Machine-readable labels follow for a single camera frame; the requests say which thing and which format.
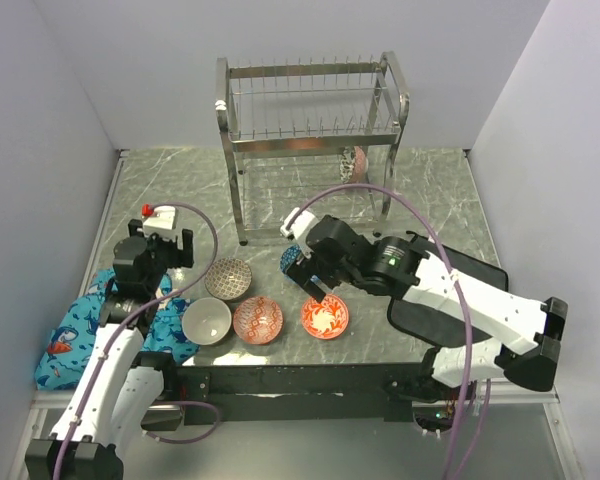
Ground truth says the black white leaf bowl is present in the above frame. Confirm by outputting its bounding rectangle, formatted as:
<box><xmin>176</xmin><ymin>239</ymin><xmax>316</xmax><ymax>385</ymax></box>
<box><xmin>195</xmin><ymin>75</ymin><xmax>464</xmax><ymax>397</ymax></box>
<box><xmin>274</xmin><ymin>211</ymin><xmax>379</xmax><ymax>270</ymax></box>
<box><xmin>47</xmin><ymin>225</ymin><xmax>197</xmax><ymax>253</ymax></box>
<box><xmin>339</xmin><ymin>146</ymin><xmax>368</xmax><ymax>184</ymax></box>

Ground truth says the steel two-tier dish rack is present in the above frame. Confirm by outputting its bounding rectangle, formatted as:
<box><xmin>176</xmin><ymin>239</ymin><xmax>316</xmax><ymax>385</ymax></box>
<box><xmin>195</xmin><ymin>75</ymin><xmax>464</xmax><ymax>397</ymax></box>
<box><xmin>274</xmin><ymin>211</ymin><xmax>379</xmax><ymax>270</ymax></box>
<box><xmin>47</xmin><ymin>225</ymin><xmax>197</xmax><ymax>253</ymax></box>
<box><xmin>214</xmin><ymin>51</ymin><xmax>410</xmax><ymax>245</ymax></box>

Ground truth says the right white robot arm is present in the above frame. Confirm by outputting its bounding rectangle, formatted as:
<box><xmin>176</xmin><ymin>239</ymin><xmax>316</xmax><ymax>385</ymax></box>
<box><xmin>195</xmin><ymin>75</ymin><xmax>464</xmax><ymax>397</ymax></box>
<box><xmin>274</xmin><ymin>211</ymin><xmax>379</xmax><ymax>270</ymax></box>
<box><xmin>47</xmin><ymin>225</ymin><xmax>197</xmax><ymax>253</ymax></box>
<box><xmin>280</xmin><ymin>211</ymin><xmax>568</xmax><ymax>399</ymax></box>

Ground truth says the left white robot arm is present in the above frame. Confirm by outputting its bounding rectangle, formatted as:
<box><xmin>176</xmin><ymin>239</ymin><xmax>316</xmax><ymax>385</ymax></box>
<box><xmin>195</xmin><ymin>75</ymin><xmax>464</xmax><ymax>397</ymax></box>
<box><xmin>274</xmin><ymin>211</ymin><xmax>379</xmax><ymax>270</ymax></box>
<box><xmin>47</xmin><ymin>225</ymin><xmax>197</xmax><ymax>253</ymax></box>
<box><xmin>24</xmin><ymin>217</ymin><xmax>194</xmax><ymax>479</ymax></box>

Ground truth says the blue triangle pattern bowl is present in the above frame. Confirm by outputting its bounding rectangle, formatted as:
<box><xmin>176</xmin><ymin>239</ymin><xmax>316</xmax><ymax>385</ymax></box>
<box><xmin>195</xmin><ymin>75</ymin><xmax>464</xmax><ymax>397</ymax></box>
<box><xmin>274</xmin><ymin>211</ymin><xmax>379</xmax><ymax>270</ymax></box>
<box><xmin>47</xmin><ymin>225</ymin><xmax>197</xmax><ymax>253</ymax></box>
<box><xmin>279</xmin><ymin>244</ymin><xmax>302</xmax><ymax>274</ymax></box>

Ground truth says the orange floral pattern bowl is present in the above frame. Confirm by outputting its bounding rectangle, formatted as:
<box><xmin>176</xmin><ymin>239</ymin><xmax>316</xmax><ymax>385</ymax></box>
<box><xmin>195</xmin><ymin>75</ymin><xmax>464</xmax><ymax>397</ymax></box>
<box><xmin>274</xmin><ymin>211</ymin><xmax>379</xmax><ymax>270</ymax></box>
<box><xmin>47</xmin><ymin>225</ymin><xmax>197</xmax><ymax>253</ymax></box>
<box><xmin>301</xmin><ymin>294</ymin><xmax>349</xmax><ymax>340</ymax></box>

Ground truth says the red geometric pattern bowl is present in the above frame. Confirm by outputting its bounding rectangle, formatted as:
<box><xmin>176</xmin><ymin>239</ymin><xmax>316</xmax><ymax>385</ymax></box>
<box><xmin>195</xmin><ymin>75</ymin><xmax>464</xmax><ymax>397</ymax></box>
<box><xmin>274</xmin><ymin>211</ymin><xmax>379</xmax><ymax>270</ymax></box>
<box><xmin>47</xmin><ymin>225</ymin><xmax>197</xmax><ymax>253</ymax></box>
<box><xmin>233</xmin><ymin>296</ymin><xmax>284</xmax><ymax>345</ymax></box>

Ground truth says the brown floral pattern bowl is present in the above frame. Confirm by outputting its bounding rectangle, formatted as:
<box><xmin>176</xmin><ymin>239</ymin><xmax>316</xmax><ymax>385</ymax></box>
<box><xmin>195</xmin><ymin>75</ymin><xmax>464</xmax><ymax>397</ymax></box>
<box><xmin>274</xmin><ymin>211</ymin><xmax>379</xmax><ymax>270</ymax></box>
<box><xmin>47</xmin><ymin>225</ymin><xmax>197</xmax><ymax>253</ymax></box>
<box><xmin>204</xmin><ymin>258</ymin><xmax>253</xmax><ymax>302</ymax></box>

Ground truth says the plain white grey bowl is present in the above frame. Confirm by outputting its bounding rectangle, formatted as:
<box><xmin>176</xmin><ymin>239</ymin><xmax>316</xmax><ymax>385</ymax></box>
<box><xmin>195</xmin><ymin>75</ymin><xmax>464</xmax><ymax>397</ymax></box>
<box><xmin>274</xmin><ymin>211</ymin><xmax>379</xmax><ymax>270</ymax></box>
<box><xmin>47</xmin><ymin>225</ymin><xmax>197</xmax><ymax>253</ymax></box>
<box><xmin>181</xmin><ymin>297</ymin><xmax>232</xmax><ymax>346</ymax></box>

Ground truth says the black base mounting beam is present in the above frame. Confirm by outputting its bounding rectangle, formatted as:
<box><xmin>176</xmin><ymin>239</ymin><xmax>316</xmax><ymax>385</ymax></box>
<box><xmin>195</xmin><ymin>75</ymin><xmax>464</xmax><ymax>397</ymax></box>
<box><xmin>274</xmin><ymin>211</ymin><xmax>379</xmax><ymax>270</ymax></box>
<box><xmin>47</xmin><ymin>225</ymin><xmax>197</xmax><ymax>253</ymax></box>
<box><xmin>118</xmin><ymin>360</ymin><xmax>476</xmax><ymax>432</ymax></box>

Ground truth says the black microfibre cloth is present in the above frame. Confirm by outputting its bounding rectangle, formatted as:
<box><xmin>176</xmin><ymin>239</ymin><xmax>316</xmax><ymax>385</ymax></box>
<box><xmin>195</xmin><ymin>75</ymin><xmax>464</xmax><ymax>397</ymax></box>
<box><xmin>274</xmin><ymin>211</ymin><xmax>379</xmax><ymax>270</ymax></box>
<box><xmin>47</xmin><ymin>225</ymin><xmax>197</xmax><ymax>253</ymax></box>
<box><xmin>387</xmin><ymin>246</ymin><xmax>509</xmax><ymax>348</ymax></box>

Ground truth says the blue shark print cloth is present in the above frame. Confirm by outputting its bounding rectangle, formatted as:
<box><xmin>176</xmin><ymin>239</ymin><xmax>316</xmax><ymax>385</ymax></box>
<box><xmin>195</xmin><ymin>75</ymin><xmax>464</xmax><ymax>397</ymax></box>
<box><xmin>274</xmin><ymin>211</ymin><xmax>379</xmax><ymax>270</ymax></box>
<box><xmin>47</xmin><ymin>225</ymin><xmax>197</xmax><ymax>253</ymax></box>
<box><xmin>34</xmin><ymin>268</ymin><xmax>199</xmax><ymax>391</ymax></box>

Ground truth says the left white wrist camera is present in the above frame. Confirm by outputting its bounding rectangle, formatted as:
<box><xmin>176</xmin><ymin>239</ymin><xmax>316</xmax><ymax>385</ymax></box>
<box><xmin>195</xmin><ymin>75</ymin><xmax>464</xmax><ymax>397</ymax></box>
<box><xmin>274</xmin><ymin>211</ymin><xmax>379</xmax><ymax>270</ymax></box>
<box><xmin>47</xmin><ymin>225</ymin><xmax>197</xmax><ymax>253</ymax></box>
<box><xmin>141</xmin><ymin>204</ymin><xmax>178</xmax><ymax>241</ymax></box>

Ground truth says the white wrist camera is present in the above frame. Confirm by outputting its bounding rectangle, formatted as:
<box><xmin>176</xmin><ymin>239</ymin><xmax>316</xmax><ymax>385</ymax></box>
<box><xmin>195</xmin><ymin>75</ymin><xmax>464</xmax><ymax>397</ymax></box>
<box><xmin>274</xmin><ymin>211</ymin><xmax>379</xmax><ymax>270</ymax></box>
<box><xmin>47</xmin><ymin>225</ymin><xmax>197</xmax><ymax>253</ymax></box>
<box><xmin>280</xmin><ymin>207</ymin><xmax>318</xmax><ymax>240</ymax></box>
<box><xmin>141</xmin><ymin>204</ymin><xmax>178</xmax><ymax>241</ymax></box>

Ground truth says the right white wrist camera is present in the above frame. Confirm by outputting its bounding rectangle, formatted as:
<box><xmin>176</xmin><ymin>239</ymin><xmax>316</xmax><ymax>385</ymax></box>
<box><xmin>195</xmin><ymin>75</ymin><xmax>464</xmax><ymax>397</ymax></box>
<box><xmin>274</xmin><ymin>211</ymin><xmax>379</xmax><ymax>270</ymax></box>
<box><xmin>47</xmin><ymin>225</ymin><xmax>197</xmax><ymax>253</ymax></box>
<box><xmin>280</xmin><ymin>207</ymin><xmax>318</xmax><ymax>240</ymax></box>

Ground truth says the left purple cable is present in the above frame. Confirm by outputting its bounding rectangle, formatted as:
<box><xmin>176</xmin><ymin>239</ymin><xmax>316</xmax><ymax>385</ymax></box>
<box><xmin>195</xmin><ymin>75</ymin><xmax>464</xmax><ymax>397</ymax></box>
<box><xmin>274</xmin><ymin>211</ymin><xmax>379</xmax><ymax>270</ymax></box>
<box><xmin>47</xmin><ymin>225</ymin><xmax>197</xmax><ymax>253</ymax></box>
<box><xmin>52</xmin><ymin>201</ymin><xmax>222</xmax><ymax>480</ymax></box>

